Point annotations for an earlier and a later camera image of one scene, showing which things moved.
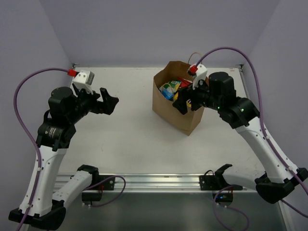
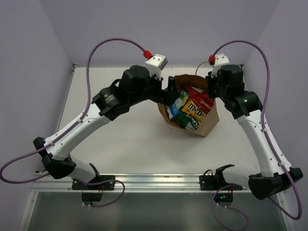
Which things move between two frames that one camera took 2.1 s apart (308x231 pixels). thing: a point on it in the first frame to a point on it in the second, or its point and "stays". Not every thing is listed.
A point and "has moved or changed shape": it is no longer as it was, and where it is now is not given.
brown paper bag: [164, 112] to [211, 119]
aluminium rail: [157, 184] stays
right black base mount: [210, 182] stays
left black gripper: [96, 102] to [158, 90]
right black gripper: [185, 94] to [210, 81]
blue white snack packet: [168, 92] has moved or changed shape
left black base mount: [107, 184] stays
